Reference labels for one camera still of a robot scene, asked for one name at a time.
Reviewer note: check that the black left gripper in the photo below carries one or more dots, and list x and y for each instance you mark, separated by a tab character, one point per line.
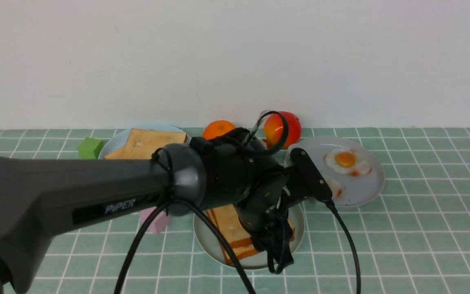
265	219

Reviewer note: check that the toast slice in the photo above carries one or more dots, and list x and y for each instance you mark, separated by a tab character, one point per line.
142	143
227	222
241	252

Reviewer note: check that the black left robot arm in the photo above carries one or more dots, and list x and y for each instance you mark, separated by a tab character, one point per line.
41	199

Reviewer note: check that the teal centre plate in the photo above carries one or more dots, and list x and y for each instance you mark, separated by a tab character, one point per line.
212	247

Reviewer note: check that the front fried egg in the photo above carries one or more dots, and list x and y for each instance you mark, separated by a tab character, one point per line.
336	188

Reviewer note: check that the grey egg plate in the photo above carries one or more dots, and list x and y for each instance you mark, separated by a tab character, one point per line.
356	190

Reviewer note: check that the pink cube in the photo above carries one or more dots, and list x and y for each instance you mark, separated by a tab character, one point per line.
159	224

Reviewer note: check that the red apple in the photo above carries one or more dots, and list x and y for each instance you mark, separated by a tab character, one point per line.
273	128

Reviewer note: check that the orange fruit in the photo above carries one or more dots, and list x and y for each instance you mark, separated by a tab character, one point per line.
217	128

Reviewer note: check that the green checkered tablecloth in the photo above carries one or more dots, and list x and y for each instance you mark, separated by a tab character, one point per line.
413	239

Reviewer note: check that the light blue bread plate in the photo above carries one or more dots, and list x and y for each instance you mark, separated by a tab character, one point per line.
119	140

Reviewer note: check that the green cube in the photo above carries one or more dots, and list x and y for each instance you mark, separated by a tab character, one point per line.
90	148

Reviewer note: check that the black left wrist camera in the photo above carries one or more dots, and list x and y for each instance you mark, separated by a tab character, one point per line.
304	179

